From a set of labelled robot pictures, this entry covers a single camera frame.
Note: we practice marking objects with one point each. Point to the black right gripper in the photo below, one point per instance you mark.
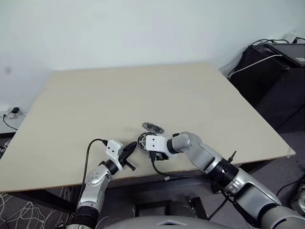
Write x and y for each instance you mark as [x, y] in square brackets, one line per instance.
[159, 156]

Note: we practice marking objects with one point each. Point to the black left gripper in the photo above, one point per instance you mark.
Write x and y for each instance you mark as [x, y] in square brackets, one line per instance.
[123, 157]

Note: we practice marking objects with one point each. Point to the grey motor housing with stator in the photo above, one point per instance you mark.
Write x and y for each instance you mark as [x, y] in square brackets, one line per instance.
[139, 146]

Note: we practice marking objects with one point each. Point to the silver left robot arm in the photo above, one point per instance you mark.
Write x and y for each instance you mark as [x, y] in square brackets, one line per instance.
[95, 181]

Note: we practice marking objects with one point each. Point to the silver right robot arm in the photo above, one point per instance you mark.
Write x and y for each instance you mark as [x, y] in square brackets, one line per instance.
[202, 152]

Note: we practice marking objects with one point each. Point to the small white clip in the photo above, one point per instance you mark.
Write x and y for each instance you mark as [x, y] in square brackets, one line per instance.
[166, 178]

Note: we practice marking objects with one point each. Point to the silver robot torso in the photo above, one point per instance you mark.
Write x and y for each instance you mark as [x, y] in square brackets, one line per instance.
[166, 223]

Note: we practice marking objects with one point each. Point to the black plug adapter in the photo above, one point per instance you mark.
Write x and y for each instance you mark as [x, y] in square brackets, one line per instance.
[16, 110]

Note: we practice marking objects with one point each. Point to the black cabinet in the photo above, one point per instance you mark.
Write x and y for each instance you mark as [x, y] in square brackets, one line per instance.
[264, 90]

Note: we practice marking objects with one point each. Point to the grey rug with white lines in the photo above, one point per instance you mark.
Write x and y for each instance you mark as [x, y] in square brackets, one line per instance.
[23, 214]

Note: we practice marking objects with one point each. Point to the white power strip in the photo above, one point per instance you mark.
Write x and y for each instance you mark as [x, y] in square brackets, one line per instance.
[9, 112]

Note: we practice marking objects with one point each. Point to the clear tape on table corner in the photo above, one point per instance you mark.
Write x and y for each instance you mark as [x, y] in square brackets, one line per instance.
[291, 152]

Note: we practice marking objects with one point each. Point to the silver metal object on floor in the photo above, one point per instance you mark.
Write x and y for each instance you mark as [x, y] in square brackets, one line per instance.
[299, 198]

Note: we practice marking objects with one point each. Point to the black flat device on cabinet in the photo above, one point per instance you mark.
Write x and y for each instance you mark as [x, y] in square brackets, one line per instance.
[288, 53]

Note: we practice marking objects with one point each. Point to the white power adapter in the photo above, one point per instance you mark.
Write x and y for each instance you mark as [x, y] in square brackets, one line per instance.
[292, 35]

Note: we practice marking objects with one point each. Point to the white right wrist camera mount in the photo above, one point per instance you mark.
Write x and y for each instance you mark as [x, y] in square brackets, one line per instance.
[156, 143]

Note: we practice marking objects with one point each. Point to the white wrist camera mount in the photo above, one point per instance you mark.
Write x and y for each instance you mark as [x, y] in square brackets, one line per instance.
[113, 148]
[156, 143]

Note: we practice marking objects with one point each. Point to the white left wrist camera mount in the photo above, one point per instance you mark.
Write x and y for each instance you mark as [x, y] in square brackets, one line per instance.
[113, 148]

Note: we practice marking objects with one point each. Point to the black table frame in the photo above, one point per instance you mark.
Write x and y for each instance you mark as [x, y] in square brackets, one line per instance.
[47, 201]

